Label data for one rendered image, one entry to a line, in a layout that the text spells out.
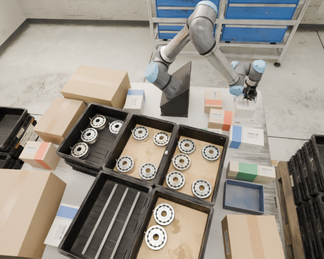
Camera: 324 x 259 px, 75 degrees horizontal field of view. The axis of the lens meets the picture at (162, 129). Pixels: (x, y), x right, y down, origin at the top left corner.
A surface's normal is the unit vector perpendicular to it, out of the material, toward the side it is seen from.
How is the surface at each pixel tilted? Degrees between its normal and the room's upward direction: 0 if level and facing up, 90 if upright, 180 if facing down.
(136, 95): 0
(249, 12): 90
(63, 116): 0
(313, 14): 90
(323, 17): 90
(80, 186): 0
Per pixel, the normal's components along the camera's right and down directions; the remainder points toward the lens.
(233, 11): -0.16, 0.82
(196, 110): -0.07, -0.56
